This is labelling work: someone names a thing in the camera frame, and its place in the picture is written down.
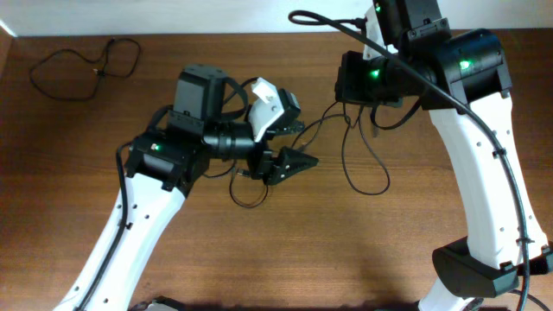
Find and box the camera black cable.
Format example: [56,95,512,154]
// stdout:
[287,10,550,311]
[73,141,135,311]

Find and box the left camera black cable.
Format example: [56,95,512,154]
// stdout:
[73,141,135,311]

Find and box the right camera black cable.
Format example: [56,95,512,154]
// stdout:
[287,10,550,311]

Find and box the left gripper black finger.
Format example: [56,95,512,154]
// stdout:
[264,147,319,186]
[265,120,305,139]

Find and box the separated black cable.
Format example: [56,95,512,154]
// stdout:
[289,100,391,196]
[28,36,143,103]

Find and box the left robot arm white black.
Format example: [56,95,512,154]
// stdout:
[57,64,318,311]

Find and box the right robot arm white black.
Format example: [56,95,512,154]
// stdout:
[335,1,552,310]

